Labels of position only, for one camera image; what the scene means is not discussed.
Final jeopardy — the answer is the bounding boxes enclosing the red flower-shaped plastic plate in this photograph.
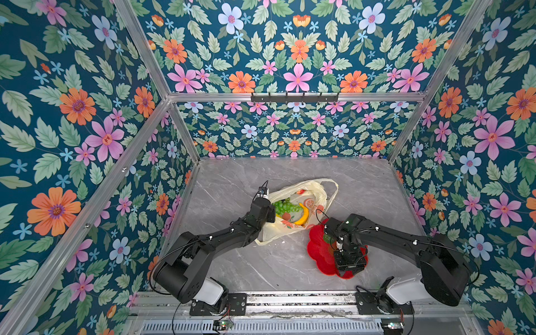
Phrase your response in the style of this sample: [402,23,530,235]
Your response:
[307,218,364,279]

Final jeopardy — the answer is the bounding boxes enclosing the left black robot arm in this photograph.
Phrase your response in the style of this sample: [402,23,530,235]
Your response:
[152,198,276,307]

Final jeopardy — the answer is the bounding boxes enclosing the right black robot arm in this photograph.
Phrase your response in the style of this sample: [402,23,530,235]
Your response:
[323,214,471,313]

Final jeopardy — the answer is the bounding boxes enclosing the green fake grapes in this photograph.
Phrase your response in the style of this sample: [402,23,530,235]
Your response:
[274,198,302,216]

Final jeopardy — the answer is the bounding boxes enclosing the yellow fake banana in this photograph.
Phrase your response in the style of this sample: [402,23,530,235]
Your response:
[293,203,309,226]

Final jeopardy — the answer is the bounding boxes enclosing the white vent grille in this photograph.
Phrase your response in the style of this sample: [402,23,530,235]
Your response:
[141,319,384,334]

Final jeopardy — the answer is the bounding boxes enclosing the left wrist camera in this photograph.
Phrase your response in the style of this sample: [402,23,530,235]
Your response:
[256,186,269,198]

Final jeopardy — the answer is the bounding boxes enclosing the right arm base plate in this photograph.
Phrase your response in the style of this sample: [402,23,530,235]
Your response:
[355,291,414,315]

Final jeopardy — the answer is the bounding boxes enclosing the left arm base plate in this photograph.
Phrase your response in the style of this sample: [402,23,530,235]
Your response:
[189,293,248,316]

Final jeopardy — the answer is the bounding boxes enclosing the black hook rail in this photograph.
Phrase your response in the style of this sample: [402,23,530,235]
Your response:
[251,92,339,104]

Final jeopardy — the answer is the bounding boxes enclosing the aluminium front rail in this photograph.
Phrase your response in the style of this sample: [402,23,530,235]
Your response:
[130,290,475,318]

